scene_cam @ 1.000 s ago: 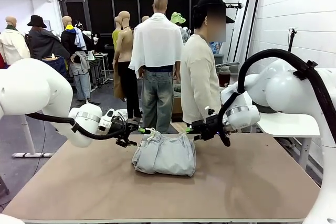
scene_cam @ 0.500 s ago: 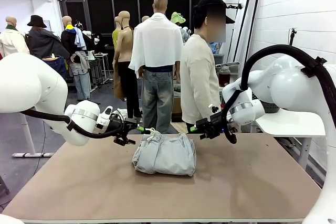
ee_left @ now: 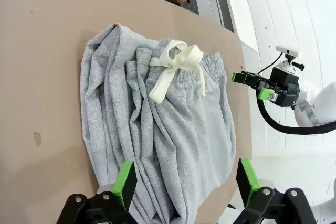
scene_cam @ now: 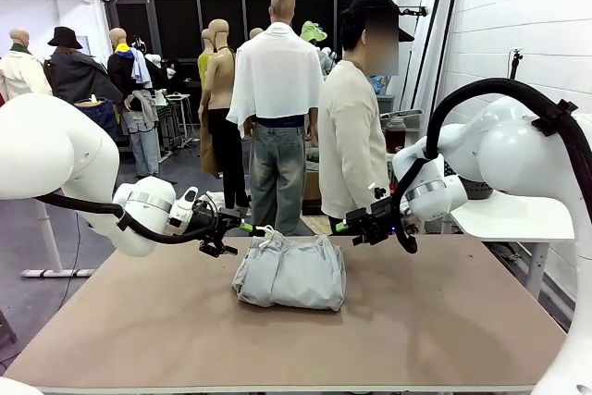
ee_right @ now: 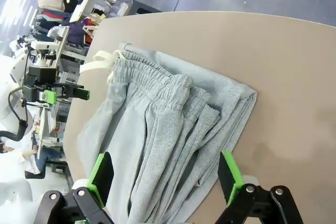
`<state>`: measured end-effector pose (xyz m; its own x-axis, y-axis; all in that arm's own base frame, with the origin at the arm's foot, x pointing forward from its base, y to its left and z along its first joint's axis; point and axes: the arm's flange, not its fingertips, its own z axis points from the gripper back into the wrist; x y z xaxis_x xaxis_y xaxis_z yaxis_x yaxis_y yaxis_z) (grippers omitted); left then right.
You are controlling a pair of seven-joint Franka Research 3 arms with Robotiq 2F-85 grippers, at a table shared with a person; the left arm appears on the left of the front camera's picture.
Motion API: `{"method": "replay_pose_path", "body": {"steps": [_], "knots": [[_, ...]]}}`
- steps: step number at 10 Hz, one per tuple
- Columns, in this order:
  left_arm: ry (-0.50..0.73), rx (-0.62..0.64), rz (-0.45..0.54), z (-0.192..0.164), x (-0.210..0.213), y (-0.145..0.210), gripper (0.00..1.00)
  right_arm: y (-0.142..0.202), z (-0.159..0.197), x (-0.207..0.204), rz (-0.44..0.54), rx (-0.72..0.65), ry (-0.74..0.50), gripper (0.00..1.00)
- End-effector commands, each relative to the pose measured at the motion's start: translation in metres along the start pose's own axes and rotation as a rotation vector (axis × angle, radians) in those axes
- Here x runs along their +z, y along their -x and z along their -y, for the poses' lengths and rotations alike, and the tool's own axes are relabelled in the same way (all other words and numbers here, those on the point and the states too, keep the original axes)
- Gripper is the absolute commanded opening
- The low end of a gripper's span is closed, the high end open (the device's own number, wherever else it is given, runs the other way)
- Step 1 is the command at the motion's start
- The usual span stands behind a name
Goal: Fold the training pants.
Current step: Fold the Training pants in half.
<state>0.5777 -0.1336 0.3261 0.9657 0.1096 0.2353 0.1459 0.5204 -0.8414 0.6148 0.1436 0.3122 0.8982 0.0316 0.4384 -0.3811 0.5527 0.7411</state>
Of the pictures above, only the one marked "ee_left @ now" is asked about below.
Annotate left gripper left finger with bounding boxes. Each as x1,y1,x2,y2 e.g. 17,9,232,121
56,160,138,224

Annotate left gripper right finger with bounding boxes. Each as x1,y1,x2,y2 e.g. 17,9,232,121
232,157,317,224

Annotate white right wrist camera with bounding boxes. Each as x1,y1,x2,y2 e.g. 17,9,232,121
275,45,306,72

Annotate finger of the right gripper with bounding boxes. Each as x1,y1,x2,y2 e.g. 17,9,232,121
231,70,274,90
257,87,280,103

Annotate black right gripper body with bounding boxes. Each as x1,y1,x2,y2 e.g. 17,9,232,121
269,66,300,108

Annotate grey training pants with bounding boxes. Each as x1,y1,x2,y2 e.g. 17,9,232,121
79,23,237,224

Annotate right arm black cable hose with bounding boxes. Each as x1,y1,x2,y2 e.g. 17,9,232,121
256,97,336,136

